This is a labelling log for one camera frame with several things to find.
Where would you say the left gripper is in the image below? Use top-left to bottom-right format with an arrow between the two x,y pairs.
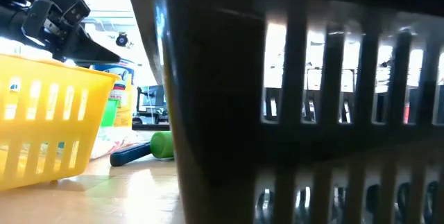
21,0 -> 121,69

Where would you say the dark blue toothbrush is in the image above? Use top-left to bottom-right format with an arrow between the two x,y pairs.
110,142 -> 153,168

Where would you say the Lysol wipes canister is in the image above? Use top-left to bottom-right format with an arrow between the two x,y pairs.
92,59 -> 136,128

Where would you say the white tube light fixture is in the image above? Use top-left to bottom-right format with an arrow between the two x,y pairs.
83,8 -> 135,20

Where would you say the green plastic basket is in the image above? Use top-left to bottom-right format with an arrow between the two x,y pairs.
100,98 -> 119,128

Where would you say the black computer monitor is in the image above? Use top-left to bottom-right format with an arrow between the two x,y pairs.
136,85 -> 167,116

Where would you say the yellow plastic slotted basket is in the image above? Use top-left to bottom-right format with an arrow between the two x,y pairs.
0,53 -> 121,191

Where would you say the clear wrapped patterned white packet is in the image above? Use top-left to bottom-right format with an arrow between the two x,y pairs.
89,126 -> 148,162

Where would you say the black plastic slotted basket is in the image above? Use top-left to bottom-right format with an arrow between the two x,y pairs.
123,0 -> 444,224

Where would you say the black round camera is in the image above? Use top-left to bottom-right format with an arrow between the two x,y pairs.
115,33 -> 130,48

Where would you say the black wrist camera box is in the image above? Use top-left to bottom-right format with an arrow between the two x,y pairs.
51,0 -> 92,26

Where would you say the black table edge rail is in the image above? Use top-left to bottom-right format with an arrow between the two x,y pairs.
131,122 -> 171,130

